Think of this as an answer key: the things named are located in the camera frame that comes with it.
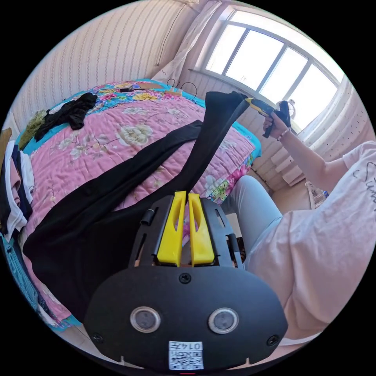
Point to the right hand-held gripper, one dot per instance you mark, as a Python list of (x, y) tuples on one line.
[(271, 113)]

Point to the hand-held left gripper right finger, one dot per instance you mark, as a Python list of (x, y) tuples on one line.
[(201, 238)]

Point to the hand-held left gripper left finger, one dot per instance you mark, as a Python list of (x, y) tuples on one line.
[(171, 235)]

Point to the black pants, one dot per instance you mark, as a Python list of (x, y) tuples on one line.
[(117, 194)]

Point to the person's right forearm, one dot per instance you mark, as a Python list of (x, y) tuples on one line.
[(311, 160)]

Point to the person's right hand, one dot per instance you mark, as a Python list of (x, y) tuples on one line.
[(276, 127)]

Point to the window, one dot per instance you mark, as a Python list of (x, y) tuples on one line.
[(273, 61)]

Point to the white radiator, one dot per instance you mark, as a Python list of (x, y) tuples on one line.
[(289, 167)]

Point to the white curtain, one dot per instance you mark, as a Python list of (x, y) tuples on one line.
[(335, 123), (191, 44)]

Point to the person's body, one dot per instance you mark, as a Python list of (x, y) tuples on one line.
[(317, 249)]

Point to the bed with pink floral quilt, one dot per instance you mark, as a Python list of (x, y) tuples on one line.
[(88, 152)]

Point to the pile of clothes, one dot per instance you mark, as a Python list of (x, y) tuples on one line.
[(14, 211), (70, 113)]

